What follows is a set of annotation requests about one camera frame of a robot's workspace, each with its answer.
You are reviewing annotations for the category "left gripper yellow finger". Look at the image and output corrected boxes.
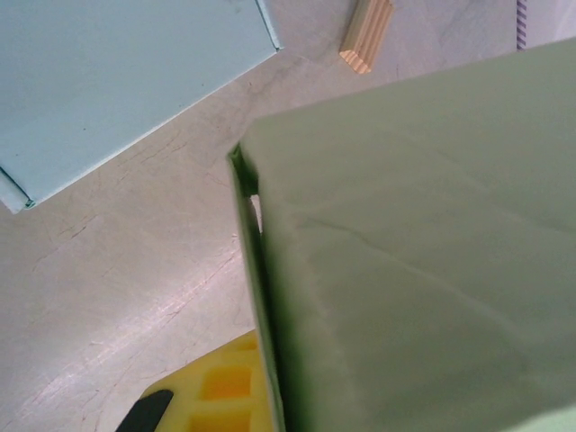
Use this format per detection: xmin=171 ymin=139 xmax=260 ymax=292
xmin=114 ymin=332 xmax=276 ymax=432

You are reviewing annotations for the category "light green paper box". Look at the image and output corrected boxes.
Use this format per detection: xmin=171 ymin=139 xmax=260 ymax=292
xmin=224 ymin=38 xmax=576 ymax=432

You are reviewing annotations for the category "light blue paper box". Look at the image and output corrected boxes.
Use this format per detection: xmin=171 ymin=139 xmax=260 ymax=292
xmin=0 ymin=0 xmax=281 ymax=213

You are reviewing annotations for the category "small ridged wooden block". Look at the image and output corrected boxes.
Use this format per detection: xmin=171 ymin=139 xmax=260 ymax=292
xmin=338 ymin=0 xmax=396 ymax=75

